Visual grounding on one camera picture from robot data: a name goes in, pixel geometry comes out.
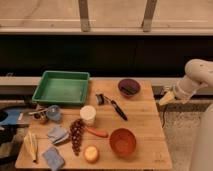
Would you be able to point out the blue cloth front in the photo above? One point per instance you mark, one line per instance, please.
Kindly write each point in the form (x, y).
(53, 159)

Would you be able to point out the small brown toy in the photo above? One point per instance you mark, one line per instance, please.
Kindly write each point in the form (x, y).
(39, 115)

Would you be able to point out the black handled peeler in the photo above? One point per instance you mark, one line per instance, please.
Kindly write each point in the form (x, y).
(102, 99)

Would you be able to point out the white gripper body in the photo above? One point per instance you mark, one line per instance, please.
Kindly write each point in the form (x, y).
(185, 88)

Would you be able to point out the white cup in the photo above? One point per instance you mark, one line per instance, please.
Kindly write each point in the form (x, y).
(88, 115)

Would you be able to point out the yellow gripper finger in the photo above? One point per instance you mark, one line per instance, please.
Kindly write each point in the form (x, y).
(167, 98)

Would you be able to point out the green plastic tray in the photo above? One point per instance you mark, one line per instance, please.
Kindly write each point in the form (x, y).
(62, 88)

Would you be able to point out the red pepper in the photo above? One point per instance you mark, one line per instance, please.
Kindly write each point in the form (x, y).
(96, 132)

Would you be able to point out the yellow corn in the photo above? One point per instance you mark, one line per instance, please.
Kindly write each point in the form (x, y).
(31, 145)

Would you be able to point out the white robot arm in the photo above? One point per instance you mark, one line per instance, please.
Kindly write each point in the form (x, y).
(198, 74)

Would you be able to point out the blue black equipment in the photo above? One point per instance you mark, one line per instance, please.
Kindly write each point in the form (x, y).
(9, 123)

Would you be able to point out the dark purple bowl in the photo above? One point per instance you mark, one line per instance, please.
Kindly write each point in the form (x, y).
(128, 87)

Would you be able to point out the yellow apple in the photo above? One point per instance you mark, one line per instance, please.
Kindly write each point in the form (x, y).
(91, 154)

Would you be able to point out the blue grey cloth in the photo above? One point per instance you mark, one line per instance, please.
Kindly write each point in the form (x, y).
(57, 134)

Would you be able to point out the dark grape bunch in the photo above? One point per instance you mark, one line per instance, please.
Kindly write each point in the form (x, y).
(76, 134)

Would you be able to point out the red bowl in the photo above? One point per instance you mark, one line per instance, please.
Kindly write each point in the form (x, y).
(122, 142)

